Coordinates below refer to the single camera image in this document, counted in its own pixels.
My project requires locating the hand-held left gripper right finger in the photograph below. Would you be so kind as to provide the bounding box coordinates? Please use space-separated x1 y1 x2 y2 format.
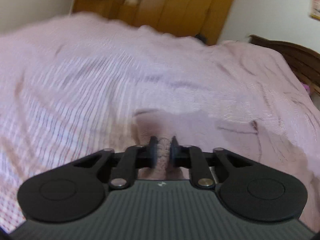
170 136 253 189

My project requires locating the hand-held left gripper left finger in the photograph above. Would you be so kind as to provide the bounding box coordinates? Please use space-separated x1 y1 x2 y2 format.
72 136 159 190

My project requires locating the pink checked bed sheet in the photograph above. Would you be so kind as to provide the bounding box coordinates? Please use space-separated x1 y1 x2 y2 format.
0 12 218 233

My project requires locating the wooden wardrobe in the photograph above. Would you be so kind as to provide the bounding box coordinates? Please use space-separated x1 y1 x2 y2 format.
71 0 241 46

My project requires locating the dark wooden headboard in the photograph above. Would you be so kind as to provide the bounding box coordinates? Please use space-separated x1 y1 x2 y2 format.
249 34 320 96

